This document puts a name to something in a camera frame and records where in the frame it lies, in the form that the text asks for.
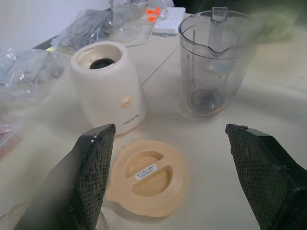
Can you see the clear bag with orange items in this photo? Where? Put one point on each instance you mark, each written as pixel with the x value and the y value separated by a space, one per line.
pixel 146 39

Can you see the white power strip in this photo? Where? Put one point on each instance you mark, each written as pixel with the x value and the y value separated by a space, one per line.
pixel 170 21

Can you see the cream blender motor base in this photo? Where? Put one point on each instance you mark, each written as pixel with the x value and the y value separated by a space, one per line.
pixel 103 95

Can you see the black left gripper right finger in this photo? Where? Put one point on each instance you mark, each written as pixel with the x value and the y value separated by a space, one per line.
pixel 261 172

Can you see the clear plastic bag with papers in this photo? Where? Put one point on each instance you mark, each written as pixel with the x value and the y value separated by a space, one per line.
pixel 26 69

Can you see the clear plastic cup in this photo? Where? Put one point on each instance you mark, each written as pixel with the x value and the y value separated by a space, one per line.
pixel 126 24

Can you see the clear plastic blender jar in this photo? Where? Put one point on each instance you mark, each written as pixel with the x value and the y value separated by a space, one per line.
pixel 211 79

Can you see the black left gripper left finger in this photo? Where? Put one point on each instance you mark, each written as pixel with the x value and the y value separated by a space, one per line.
pixel 91 172

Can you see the cream blender lid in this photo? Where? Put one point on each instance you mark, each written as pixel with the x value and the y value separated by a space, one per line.
pixel 148 177

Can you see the white socket strip orange switches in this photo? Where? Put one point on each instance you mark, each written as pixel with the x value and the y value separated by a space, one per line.
pixel 151 14

